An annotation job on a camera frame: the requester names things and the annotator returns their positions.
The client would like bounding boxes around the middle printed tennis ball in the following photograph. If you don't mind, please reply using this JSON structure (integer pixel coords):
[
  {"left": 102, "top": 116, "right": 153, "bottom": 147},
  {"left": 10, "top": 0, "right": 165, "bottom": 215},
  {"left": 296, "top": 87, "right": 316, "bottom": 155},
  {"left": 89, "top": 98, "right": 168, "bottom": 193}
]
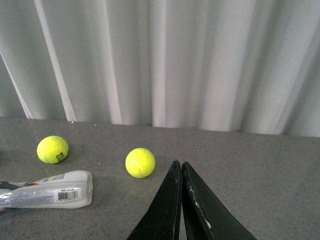
[{"left": 36, "top": 135, "right": 69, "bottom": 164}]

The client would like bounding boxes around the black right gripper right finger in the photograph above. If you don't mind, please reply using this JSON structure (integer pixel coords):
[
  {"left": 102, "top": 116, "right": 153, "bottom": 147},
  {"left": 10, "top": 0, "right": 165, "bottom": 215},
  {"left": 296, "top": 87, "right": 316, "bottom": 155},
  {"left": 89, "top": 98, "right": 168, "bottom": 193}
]
[{"left": 181, "top": 162, "right": 255, "bottom": 240}]

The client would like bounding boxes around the white pleated curtain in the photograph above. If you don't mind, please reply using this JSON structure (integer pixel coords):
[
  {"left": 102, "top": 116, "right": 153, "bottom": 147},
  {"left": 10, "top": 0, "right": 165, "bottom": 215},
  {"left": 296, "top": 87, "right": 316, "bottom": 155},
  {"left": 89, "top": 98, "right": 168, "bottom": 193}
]
[{"left": 0, "top": 0, "right": 320, "bottom": 137}]

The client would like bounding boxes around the right tennis ball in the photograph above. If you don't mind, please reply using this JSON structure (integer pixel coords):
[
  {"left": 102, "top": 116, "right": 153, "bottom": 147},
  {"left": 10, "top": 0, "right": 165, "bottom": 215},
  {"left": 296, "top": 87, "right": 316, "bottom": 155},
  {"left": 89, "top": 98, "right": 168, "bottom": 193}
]
[{"left": 125, "top": 148, "right": 156, "bottom": 179}]

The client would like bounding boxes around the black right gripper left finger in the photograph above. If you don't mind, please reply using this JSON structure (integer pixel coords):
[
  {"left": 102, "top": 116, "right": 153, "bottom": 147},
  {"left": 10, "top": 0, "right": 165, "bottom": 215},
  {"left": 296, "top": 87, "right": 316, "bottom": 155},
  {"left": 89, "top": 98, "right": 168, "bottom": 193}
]
[{"left": 128, "top": 160, "right": 183, "bottom": 240}]

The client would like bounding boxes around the clear tennis ball can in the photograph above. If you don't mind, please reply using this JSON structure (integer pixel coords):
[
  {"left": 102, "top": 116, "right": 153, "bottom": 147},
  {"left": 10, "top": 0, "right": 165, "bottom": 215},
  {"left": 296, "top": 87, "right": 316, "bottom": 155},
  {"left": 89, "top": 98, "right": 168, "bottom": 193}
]
[{"left": 0, "top": 170, "right": 93, "bottom": 211}]

